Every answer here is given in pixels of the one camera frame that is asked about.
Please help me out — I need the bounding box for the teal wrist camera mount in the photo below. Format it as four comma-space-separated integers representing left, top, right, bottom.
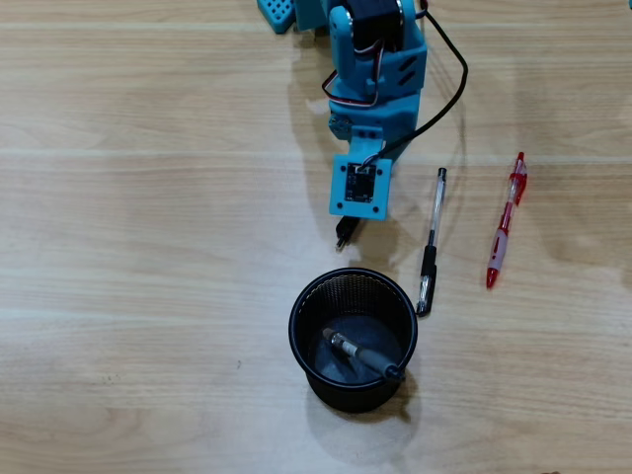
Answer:
329, 125, 394, 221

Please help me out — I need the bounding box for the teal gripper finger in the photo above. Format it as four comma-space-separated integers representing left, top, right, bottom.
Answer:
328, 112, 355, 141

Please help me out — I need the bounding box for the red white black servo wire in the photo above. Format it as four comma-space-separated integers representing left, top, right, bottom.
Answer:
321, 38, 385, 109

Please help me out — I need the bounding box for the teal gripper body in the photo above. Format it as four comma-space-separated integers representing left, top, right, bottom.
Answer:
328, 91, 422, 149

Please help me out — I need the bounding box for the red retractable pen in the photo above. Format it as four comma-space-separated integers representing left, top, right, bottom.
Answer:
486, 151, 528, 290

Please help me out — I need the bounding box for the teal perforated clamp block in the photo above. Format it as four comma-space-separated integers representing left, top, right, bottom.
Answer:
256, 0, 297, 35

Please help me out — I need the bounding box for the clear pen with black cap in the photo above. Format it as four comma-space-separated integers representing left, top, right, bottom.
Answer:
416, 167, 448, 317

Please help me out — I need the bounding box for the black mesh pen holder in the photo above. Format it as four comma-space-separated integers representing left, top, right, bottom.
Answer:
288, 267, 420, 415

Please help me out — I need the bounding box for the grey grip retractable pen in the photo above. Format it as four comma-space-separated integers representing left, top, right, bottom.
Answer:
322, 328, 407, 382

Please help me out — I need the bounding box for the black camera cable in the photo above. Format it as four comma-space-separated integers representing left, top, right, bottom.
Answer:
362, 10, 469, 172

